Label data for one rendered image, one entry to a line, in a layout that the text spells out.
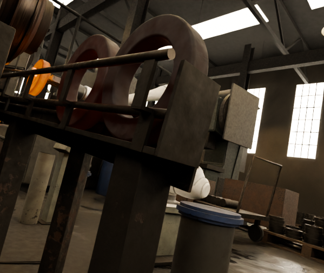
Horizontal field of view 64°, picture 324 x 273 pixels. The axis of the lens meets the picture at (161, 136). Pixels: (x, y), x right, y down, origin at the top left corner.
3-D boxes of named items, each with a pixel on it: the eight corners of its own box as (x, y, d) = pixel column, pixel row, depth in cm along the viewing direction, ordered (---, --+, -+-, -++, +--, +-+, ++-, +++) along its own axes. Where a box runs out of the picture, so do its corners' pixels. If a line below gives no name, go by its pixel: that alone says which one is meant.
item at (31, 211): (21, 225, 182) (42, 151, 189) (17, 220, 190) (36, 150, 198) (39, 225, 190) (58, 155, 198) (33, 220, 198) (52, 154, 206)
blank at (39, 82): (46, 57, 105) (54, 62, 107) (34, 59, 116) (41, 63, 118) (33, 93, 103) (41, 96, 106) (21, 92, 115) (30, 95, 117)
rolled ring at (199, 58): (136, 36, 46) (120, 25, 44) (225, 15, 33) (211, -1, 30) (105, 136, 44) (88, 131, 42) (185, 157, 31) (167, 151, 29)
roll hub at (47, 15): (32, 43, 114) (50, -13, 119) (13, 54, 134) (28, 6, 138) (45, 49, 118) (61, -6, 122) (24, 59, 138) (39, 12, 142)
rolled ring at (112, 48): (86, 47, 59) (72, 40, 57) (135, 36, 46) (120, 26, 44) (61, 125, 58) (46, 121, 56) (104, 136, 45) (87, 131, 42)
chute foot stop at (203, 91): (157, 156, 27) (184, 58, 28) (153, 155, 27) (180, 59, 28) (198, 168, 32) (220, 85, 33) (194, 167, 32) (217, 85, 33)
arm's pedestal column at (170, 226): (156, 243, 208) (164, 204, 213) (193, 263, 178) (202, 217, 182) (113, 244, 183) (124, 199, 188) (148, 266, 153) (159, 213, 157)
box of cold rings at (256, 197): (294, 237, 442) (299, 193, 453) (278, 239, 382) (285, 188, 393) (237, 220, 511) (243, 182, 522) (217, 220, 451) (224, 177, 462)
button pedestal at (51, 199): (43, 226, 190) (65, 143, 199) (31, 217, 207) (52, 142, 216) (63, 226, 201) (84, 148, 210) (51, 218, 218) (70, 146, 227)
